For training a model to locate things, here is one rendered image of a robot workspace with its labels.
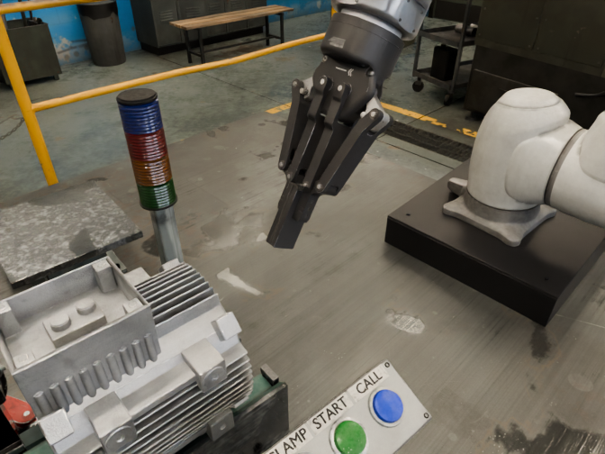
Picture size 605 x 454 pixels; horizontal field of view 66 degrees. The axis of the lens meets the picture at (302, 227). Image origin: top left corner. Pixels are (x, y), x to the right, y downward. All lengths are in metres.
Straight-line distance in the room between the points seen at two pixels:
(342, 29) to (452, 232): 0.66
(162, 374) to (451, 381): 0.51
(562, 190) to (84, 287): 0.79
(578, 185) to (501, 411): 0.41
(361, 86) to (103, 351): 0.34
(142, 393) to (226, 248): 0.63
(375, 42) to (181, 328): 0.34
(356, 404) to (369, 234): 0.71
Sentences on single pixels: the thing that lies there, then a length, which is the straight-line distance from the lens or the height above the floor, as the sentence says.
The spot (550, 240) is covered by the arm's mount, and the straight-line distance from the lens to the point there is 1.08.
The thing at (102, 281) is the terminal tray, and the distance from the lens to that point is 0.53.
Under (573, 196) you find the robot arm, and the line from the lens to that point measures 0.96.
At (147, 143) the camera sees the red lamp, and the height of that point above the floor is 1.15.
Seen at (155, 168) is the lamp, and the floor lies 1.11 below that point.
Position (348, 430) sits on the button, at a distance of 0.45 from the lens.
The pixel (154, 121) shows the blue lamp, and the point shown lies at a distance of 0.76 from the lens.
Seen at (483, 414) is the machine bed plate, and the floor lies 0.80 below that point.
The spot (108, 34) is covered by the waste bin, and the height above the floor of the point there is 0.31.
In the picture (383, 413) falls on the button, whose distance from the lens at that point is 0.47.
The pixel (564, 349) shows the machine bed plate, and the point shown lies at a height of 0.80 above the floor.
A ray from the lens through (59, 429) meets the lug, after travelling 0.49.
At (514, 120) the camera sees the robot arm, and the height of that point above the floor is 1.12.
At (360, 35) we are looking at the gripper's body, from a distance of 0.45.
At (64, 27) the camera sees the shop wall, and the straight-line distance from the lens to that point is 5.80.
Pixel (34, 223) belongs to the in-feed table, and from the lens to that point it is 1.09.
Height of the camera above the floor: 1.46
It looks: 35 degrees down
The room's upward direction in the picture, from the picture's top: straight up
